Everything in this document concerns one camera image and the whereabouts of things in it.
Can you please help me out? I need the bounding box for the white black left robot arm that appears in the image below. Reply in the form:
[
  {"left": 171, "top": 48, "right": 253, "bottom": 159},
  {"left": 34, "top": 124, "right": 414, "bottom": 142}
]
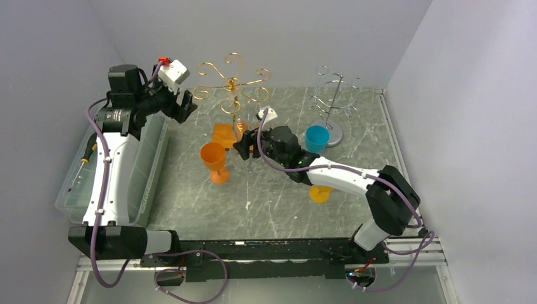
[{"left": 68, "top": 58, "right": 197, "bottom": 266}]

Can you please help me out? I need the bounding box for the blue plastic goblet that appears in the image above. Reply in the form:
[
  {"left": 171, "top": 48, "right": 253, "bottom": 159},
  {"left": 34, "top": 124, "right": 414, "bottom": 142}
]
[{"left": 305, "top": 125, "right": 330, "bottom": 153}]

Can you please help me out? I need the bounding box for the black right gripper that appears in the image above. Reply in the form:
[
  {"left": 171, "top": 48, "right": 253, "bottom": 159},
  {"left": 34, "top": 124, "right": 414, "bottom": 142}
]
[{"left": 234, "top": 120, "right": 289, "bottom": 167}]

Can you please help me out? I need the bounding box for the clear wine glass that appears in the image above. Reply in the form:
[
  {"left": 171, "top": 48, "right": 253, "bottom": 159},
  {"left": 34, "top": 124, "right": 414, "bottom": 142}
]
[{"left": 232, "top": 118, "right": 250, "bottom": 142}]

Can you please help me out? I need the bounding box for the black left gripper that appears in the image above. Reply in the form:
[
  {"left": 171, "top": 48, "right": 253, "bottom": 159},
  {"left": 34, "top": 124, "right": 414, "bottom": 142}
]
[{"left": 135, "top": 65, "right": 197, "bottom": 123}]

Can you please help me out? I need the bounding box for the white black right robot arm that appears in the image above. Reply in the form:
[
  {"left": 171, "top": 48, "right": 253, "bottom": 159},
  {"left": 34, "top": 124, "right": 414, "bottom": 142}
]
[{"left": 233, "top": 125, "right": 421, "bottom": 263}]

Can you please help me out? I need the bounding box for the yellow plastic goblet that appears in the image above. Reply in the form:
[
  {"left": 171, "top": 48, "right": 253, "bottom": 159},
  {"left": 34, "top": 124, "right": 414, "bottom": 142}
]
[{"left": 308, "top": 185, "right": 333, "bottom": 203}]

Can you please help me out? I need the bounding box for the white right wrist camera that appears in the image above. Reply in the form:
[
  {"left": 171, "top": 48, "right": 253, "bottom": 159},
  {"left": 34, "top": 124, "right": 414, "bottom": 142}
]
[{"left": 256, "top": 106, "right": 278, "bottom": 125}]

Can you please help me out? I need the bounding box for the orange plastic goblet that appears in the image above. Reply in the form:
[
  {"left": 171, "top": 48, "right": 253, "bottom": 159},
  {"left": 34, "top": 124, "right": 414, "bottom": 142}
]
[{"left": 199, "top": 142, "right": 229, "bottom": 184}]

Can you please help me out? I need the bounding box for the clear small glass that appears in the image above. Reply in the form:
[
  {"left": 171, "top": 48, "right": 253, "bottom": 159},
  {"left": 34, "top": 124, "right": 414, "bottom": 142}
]
[{"left": 229, "top": 148, "right": 251, "bottom": 173}]

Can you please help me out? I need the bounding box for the black yellow screwdriver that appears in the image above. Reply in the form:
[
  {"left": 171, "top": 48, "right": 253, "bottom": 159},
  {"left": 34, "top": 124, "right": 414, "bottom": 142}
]
[{"left": 68, "top": 133, "right": 97, "bottom": 192}]

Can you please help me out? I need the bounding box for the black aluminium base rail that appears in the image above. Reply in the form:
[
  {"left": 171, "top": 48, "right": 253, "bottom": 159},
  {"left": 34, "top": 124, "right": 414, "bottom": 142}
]
[{"left": 77, "top": 237, "right": 446, "bottom": 288}]

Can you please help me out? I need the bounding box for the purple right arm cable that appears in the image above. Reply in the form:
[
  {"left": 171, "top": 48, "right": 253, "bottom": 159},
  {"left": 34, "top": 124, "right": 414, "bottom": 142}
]
[{"left": 256, "top": 119, "right": 436, "bottom": 293}]

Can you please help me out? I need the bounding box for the gold wire glass rack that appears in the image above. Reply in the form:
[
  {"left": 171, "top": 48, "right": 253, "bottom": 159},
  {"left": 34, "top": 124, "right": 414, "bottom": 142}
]
[{"left": 193, "top": 52, "right": 272, "bottom": 151}]

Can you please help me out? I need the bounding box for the chrome wire glass rack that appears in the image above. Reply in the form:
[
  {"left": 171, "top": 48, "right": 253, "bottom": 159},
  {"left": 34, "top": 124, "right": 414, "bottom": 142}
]
[{"left": 307, "top": 65, "right": 360, "bottom": 148}]

